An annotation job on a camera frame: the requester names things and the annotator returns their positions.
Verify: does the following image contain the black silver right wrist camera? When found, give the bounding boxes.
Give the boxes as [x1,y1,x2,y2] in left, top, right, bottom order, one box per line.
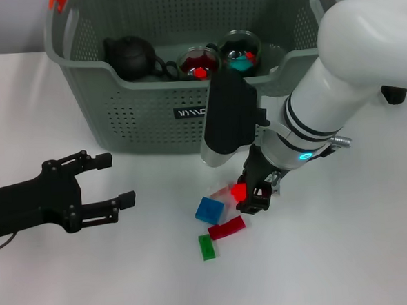
[195,68,272,169]

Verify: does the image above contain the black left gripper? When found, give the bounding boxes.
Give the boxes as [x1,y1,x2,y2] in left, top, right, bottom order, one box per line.
[0,146,139,239]

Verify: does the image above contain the dark clay teapot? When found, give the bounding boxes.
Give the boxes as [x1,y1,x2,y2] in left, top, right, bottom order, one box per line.
[102,32,167,82]

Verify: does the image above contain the red sloped toy brick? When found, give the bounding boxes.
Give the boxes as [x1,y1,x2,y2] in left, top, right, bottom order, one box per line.
[230,182,247,202]

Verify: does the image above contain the silver right wrist stub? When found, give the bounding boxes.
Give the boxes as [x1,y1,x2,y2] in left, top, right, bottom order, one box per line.
[269,170,283,196]

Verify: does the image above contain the dark red long brick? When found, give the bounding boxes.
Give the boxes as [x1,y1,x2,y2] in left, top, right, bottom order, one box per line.
[206,215,247,242]

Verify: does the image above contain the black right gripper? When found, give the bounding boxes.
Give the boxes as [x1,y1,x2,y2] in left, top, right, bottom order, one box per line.
[232,143,291,216]

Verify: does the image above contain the green toy brick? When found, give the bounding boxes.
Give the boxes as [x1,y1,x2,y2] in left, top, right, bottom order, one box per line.
[197,233,218,263]

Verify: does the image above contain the blue square toy plate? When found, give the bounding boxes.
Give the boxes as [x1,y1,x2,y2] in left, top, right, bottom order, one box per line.
[193,195,226,226]

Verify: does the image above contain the grey perforated storage bin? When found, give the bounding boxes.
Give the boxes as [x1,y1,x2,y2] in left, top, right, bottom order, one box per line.
[41,0,358,162]

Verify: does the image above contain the cyan square toy plate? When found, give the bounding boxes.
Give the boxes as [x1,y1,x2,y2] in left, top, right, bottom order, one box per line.
[227,54,257,72]

